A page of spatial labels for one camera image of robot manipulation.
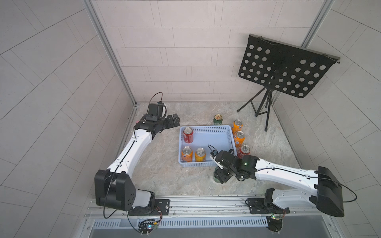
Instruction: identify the red cola can back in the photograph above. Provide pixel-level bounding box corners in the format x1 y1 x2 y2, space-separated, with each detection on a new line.
183 127 193 144

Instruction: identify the red cola can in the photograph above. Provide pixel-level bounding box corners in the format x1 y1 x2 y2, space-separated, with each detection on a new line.
237 144 251 159
183 127 193 144

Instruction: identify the red cola can front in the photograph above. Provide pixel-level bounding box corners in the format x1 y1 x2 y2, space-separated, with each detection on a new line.
237 144 251 159

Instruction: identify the yellow orange schweppes can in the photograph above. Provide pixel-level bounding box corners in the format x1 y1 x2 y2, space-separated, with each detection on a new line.
195 147 206 162

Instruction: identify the orange fanta can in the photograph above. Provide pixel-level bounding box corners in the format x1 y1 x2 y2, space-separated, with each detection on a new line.
181 146 193 163
234 131 246 147
232 119 243 135

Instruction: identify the orange fanta can back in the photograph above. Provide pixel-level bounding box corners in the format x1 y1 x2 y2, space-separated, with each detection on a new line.
232 119 243 135

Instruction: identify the dark green gold-top can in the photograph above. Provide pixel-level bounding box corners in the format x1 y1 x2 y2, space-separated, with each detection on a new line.
213 114 223 126

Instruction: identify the green sprite can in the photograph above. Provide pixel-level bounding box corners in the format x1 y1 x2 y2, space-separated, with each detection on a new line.
213 176 221 183

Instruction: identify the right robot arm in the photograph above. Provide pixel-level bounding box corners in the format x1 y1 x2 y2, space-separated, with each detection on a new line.
210 150 344 218

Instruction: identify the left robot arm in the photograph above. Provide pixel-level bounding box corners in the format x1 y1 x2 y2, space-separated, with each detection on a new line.
94 114 180 214

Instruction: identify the light blue plastic basket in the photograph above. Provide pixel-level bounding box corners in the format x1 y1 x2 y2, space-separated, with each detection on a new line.
178 125 237 167

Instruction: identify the right circuit board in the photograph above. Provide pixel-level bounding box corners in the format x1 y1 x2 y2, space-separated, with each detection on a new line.
266 217 283 233

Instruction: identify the circuit board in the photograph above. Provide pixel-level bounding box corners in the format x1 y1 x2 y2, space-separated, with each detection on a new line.
266 217 283 233
138 219 158 236

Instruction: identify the left circuit board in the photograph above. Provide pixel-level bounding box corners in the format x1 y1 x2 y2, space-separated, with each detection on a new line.
138 219 158 236

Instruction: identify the black perforated music stand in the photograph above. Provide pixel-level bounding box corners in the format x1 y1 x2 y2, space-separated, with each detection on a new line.
238 34 340 117

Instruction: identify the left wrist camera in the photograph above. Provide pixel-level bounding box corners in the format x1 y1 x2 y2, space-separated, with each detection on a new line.
146 101 167 119

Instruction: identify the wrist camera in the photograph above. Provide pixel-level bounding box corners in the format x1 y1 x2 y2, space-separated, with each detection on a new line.
146 101 167 119
210 150 224 169

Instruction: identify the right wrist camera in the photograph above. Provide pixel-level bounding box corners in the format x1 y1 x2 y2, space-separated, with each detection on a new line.
210 150 224 169

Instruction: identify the aluminium rail frame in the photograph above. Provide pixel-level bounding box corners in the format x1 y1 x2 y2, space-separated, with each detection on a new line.
84 196 333 229

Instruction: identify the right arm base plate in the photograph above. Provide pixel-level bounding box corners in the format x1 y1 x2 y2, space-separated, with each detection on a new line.
245 198 290 215

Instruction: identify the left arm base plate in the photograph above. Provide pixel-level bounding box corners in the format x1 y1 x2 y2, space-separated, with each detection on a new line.
128 199 170 216

